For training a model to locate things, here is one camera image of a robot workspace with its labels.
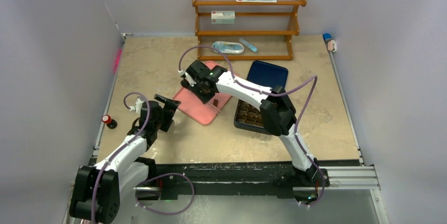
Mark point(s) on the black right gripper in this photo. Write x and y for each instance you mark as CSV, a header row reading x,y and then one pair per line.
x,y
208,94

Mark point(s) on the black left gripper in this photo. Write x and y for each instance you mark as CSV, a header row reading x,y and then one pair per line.
x,y
167,110

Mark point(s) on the dark blue tin lid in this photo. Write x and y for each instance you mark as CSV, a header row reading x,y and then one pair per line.
x,y
267,74

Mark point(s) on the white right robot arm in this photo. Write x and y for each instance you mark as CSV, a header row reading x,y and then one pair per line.
x,y
278,114

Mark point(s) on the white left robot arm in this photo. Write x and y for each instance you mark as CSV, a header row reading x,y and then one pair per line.
x,y
118,159

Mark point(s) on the blue chocolate tin box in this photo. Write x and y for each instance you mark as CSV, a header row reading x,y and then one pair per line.
x,y
248,118

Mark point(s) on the pink plastic tray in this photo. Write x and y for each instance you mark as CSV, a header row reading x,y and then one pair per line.
x,y
192,106

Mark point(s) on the light blue oval package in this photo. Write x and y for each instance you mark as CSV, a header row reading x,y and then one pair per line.
x,y
228,47

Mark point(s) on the red black button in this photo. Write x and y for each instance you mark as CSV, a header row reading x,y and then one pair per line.
x,y
109,122

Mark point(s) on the light blue small tube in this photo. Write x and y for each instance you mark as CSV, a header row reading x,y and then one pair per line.
x,y
248,45

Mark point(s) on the white green small box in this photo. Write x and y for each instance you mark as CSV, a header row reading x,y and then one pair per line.
x,y
222,17

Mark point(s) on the wooden shelf rack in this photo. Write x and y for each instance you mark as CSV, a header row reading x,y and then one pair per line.
x,y
252,19

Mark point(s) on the blue white corner device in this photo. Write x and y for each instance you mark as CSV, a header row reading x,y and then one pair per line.
x,y
330,42

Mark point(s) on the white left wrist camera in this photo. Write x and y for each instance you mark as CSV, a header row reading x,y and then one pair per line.
x,y
137,107

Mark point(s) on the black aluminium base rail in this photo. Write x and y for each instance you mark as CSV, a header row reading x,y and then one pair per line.
x,y
169,181

